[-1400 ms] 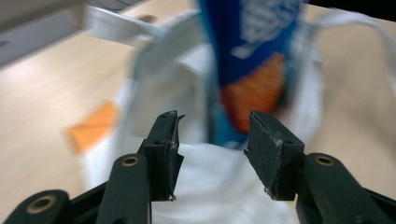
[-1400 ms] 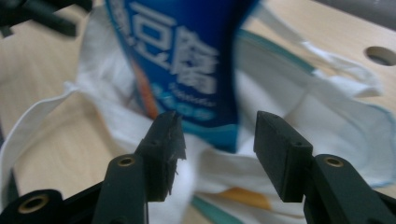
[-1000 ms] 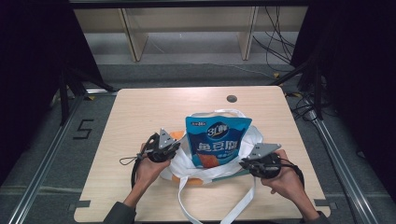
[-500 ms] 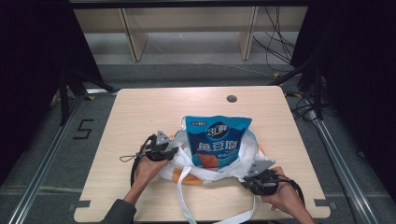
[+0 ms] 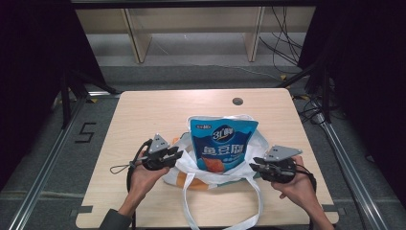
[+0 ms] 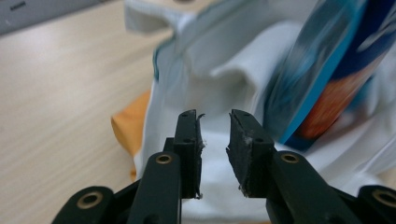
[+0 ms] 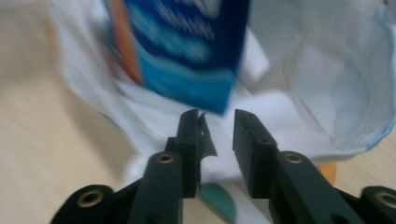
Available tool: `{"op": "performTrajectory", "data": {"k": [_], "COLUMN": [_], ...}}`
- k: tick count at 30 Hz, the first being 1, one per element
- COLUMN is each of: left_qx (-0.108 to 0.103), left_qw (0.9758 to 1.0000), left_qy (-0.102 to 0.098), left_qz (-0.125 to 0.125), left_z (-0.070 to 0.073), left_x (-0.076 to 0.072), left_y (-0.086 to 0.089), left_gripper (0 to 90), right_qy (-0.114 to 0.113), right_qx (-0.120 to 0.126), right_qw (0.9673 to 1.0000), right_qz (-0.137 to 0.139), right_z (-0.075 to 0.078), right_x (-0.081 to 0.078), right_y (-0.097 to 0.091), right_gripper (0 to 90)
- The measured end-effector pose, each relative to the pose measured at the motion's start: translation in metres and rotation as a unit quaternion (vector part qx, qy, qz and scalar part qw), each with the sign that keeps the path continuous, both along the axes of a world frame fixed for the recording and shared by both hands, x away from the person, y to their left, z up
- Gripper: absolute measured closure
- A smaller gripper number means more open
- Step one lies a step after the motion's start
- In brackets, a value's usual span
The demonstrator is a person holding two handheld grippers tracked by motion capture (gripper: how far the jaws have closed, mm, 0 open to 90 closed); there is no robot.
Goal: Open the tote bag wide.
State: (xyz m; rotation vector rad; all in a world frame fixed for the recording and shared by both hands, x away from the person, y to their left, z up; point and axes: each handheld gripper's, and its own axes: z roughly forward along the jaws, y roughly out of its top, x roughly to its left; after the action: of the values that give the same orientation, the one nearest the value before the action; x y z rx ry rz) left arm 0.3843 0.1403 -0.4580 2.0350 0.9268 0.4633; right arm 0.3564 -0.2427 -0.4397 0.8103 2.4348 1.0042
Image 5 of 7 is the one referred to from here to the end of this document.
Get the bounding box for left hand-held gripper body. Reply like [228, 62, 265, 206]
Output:
[141, 132, 175, 172]

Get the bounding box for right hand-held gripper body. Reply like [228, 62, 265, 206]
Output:
[260, 145, 304, 184]

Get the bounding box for white teal orange tote bag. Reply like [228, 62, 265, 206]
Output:
[162, 113, 271, 230]

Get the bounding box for blue snack packet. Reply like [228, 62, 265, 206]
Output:
[189, 117, 259, 174]

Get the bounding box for person's right hand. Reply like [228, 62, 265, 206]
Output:
[270, 154, 317, 206]

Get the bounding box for person's left hand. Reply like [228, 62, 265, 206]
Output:
[128, 162, 170, 201]

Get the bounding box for black metal stand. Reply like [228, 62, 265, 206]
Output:
[275, 59, 333, 125]
[59, 67, 121, 129]

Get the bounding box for grey tape strip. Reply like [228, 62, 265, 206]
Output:
[321, 204, 347, 217]
[70, 205, 94, 219]

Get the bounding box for person's grey sleeve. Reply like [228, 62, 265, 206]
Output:
[98, 208, 134, 230]

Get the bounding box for black curtain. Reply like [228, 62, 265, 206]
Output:
[298, 0, 406, 210]
[0, 0, 107, 191]

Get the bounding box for black wrist strap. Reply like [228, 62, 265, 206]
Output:
[125, 138, 154, 194]
[293, 164, 318, 194]

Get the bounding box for grey cord loop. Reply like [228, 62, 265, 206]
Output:
[109, 162, 136, 175]

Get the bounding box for black cables on floor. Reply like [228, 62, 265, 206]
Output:
[292, 92, 334, 127]

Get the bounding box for aluminium floor rail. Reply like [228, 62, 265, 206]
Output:
[314, 113, 390, 230]
[8, 91, 122, 230]

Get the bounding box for thin white floor cable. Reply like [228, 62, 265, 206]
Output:
[204, 63, 283, 81]

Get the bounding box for bundle of black cables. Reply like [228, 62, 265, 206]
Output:
[258, 6, 305, 67]

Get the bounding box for black frame bar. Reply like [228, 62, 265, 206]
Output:
[70, 0, 320, 10]

